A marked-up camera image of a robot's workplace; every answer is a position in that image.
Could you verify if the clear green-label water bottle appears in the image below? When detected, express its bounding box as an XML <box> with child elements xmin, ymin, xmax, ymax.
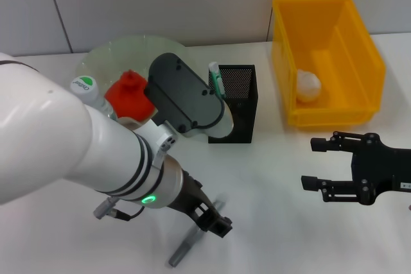
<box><xmin>70</xmin><ymin>76</ymin><xmax>115</xmax><ymax>117</ymax></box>

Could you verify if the mint green utility knife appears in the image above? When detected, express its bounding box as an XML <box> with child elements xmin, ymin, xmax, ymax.
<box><xmin>208</xmin><ymin>62</ymin><xmax>227</xmax><ymax>99</ymax></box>

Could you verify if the left gripper plug with cable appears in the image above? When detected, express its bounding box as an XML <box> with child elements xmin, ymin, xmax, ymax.
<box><xmin>92</xmin><ymin>196</ymin><xmax>146</xmax><ymax>222</ymax></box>

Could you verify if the black mesh pen holder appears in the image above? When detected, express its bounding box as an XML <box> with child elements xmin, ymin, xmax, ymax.
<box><xmin>208</xmin><ymin>64</ymin><xmax>259</xmax><ymax>144</ymax></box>

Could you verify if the white paper ball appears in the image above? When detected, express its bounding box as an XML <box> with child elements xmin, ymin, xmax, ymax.
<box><xmin>295</xmin><ymin>69</ymin><xmax>322</xmax><ymax>103</ymax></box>

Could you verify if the grey marker pen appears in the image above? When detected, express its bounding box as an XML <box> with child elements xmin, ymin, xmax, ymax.
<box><xmin>166</xmin><ymin>200</ymin><xmax>227</xmax><ymax>268</ymax></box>

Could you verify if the wavy clear glass fruit plate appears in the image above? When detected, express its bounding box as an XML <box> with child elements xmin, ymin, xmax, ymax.
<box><xmin>75</xmin><ymin>33</ymin><xmax>202</xmax><ymax>127</ymax></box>

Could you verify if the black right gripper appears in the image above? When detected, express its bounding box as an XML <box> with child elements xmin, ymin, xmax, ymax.
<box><xmin>301</xmin><ymin>131</ymin><xmax>411</xmax><ymax>206</ymax></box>

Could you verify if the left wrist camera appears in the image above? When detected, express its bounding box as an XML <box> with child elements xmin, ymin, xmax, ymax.
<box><xmin>143</xmin><ymin>52</ymin><xmax>235</xmax><ymax>139</ymax></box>

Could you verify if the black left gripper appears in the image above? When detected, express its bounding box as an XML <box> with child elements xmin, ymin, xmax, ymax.
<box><xmin>165</xmin><ymin>171</ymin><xmax>234</xmax><ymax>239</ymax></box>

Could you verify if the yellow plastic storage bin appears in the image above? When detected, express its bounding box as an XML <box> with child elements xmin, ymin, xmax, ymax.
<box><xmin>272</xmin><ymin>0</ymin><xmax>386</xmax><ymax>128</ymax></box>

